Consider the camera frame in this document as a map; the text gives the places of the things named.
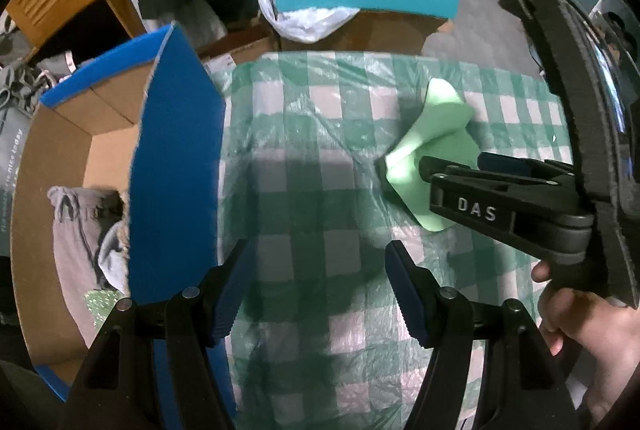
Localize person's right hand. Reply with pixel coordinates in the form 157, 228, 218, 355
532, 261, 639, 429

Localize green sparkly scrub cloth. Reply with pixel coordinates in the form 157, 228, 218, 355
84, 289, 124, 330

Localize blue cardboard box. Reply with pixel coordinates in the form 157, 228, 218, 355
11, 24, 224, 401

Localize grey tote bag with text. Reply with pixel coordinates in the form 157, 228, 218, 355
0, 106, 30, 257

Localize white plastic bag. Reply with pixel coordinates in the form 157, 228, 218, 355
257, 0, 360, 45

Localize brown cardboard box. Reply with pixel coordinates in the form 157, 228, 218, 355
276, 10, 454, 56

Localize grey sweatpants in box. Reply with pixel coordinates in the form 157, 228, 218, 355
47, 186, 122, 346

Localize grey patterned soft cloth bundle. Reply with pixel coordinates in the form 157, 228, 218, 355
98, 220, 130, 297

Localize light green foam cloth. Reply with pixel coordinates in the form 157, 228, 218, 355
384, 78, 480, 233

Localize green checkered tablecloth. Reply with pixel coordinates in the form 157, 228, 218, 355
215, 52, 570, 429

